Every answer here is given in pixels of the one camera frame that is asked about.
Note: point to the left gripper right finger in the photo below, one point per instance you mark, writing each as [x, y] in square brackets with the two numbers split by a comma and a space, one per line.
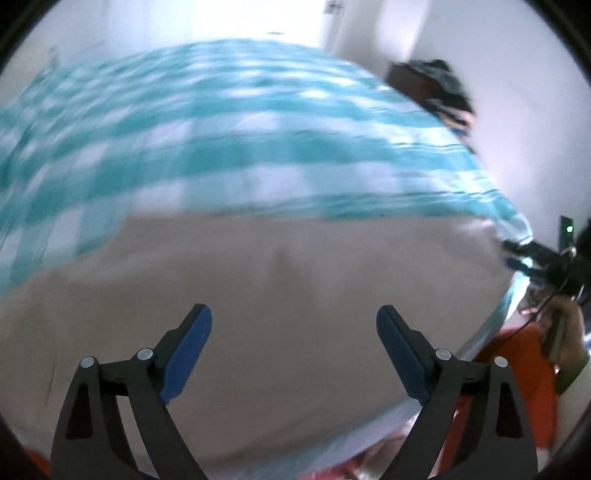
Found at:
[497, 441]

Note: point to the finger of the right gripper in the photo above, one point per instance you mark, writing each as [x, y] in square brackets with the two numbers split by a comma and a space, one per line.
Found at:
[533, 250]
[533, 273]

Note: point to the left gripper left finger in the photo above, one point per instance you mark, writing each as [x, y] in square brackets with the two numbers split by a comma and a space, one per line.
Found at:
[90, 441]

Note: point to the beige pants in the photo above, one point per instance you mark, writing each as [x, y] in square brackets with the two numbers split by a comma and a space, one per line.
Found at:
[293, 378]

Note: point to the person's right hand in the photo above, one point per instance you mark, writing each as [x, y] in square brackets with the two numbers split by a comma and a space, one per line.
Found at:
[573, 350]

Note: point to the orange garment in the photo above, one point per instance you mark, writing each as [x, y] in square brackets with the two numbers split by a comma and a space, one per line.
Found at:
[535, 377]

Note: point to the dark nightstand with clutter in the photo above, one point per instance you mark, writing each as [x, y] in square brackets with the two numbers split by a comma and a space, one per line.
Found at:
[435, 86]

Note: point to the teal plaid bedspread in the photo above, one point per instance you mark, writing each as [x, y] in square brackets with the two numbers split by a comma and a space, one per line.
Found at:
[226, 126]

